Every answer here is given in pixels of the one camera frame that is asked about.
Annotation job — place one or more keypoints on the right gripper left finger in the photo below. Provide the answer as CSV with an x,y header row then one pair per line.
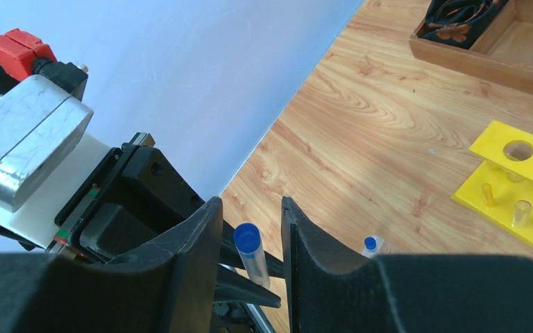
x,y
165,285

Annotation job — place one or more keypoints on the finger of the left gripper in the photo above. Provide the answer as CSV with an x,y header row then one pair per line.
x,y
233,287

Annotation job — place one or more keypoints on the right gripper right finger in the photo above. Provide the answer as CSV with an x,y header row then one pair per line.
x,y
332,288

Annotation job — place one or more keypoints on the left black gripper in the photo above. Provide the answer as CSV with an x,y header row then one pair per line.
x,y
133,196

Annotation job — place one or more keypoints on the blue capped tube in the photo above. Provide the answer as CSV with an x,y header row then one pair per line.
x,y
251,255
372,246

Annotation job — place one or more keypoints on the yellow test tube rack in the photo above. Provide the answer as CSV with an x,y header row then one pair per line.
x,y
501,187

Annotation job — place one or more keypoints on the wooden compartment tray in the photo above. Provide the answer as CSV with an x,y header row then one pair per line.
x,y
502,54

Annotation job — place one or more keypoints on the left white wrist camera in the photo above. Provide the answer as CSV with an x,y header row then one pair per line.
x,y
46,154

